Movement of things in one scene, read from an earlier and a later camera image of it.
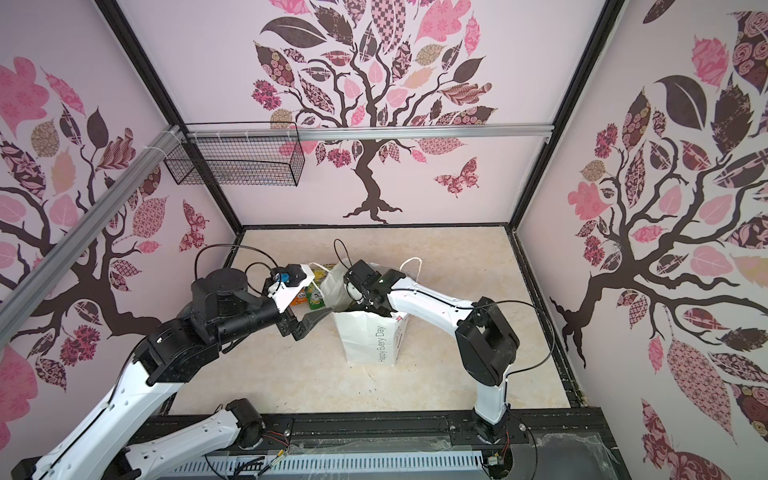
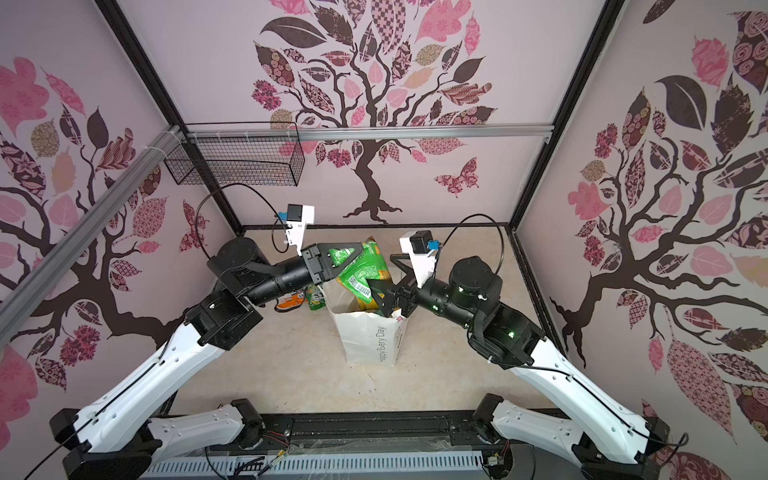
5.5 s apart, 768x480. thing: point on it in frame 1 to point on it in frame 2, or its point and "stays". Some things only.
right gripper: [355, 307] to [409, 290]
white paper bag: [368, 338] stays
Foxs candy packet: [314, 289] stays
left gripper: [304, 326] to [329, 269]
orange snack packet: [300, 298] stays
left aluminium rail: [89, 229] stays
